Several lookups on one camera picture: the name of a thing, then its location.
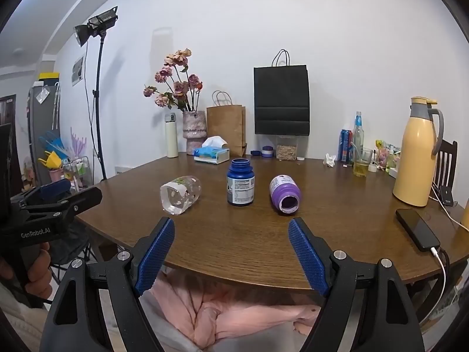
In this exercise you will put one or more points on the yellow box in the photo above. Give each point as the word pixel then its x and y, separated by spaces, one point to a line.
pixel 49 76

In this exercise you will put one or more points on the yellow thermos jug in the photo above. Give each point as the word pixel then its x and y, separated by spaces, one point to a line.
pixel 416 154

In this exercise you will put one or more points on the small purple jar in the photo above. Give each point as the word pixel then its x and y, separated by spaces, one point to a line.
pixel 267 152

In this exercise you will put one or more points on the grey refrigerator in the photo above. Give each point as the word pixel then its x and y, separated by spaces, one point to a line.
pixel 42 117

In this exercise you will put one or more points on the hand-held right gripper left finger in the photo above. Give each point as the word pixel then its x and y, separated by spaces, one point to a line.
pixel 155 255

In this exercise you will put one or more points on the brown door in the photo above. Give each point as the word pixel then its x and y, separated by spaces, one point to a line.
pixel 7 108

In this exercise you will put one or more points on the clear glass cup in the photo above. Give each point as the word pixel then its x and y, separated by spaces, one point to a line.
pixel 181 195

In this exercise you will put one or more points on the purple pill bottle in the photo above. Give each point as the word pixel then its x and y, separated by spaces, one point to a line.
pixel 284 190

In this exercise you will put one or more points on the blue plastic hangers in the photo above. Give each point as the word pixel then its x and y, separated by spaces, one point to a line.
pixel 51 143

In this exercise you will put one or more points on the blue drink can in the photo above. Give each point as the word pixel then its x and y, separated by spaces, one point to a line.
pixel 345 146

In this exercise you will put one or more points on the person's left hand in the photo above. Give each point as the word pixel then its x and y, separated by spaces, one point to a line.
pixel 40 273

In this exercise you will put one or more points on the black studio light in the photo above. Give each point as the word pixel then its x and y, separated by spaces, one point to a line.
pixel 99 20

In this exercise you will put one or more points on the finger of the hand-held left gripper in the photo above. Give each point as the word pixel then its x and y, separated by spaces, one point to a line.
pixel 78 201
pixel 55 189

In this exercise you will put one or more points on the clear grain container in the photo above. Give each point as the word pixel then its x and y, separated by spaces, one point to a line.
pixel 286 150

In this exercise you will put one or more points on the white thermos bottle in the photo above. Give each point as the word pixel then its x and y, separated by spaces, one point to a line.
pixel 171 137

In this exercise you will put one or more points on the dried pink flowers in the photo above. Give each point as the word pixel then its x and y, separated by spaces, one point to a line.
pixel 179 88

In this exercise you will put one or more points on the dark wooden chair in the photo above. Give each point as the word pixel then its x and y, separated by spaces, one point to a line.
pixel 447 161

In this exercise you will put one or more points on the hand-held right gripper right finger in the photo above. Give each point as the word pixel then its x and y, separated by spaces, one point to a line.
pixel 307 258

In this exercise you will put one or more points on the black charger stand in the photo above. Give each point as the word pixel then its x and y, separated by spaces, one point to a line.
pixel 447 198

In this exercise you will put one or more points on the blue pill bottle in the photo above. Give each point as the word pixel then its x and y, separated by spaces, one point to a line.
pixel 240 183

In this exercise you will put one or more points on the pink clothing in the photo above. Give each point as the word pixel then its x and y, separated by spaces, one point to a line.
pixel 234 319

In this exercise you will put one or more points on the black paper bag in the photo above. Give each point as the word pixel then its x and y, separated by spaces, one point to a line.
pixel 281 97

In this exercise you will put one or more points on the person's left forearm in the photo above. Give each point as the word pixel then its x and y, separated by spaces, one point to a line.
pixel 13 322

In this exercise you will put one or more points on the blue tissue box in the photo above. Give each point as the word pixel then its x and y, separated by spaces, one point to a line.
pixel 210 154

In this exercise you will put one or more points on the glass of yellow liquid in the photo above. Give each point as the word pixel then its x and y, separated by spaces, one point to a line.
pixel 362 163

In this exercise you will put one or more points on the black light stand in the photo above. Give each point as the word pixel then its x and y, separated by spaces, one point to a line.
pixel 98 117

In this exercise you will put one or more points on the colourful snack packets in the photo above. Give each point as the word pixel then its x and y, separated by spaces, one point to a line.
pixel 384 154

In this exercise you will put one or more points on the wall poster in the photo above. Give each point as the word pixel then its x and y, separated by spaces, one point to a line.
pixel 77 70

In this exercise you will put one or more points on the pink ceramic vase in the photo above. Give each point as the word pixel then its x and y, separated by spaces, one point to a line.
pixel 194 132

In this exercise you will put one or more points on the black smartphone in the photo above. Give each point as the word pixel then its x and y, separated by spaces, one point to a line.
pixel 417 229

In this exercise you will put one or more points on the clear glass bottle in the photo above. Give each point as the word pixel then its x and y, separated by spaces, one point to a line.
pixel 358 134

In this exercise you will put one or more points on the purple plastic hangers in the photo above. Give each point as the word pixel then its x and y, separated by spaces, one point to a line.
pixel 77 143

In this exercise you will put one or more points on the crumpled white tissue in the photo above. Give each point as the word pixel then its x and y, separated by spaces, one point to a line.
pixel 329 160

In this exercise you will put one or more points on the brown paper bag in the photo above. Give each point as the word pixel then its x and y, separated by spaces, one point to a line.
pixel 225 130

